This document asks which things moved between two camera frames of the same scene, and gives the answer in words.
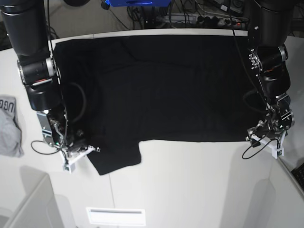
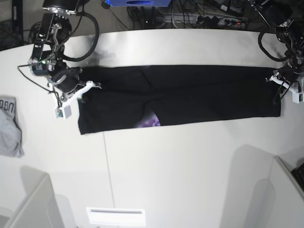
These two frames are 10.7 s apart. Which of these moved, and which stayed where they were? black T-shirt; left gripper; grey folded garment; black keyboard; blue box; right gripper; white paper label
Moved: left gripper; black T-shirt; right gripper
Stayed: black keyboard; grey folded garment; blue box; white paper label
